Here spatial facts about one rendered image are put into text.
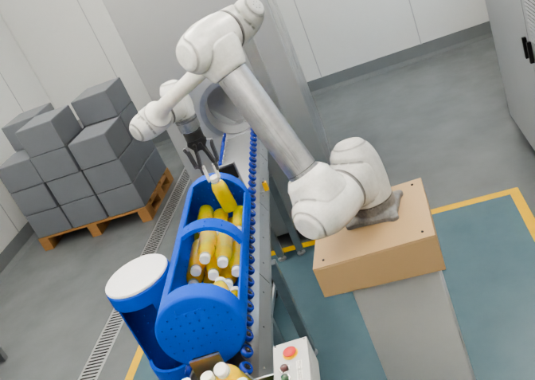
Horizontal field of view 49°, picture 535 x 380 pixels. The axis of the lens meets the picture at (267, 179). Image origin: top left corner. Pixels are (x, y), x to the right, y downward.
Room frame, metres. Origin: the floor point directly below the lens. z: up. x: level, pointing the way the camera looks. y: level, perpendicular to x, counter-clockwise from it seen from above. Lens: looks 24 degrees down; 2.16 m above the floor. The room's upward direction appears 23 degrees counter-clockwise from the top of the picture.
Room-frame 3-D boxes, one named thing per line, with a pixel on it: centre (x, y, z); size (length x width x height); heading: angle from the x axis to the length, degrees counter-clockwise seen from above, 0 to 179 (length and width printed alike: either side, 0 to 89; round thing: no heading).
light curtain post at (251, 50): (2.87, -0.18, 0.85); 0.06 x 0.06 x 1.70; 80
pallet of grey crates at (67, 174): (5.55, 1.59, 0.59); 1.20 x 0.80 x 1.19; 73
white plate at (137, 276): (2.15, 0.66, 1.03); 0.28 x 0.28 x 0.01
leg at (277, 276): (2.48, 0.15, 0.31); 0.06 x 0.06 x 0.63; 80
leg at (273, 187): (3.44, -0.01, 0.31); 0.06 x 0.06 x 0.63; 80
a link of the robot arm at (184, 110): (2.25, 0.21, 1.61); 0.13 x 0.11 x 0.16; 131
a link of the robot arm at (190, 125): (2.26, 0.20, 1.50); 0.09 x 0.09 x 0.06
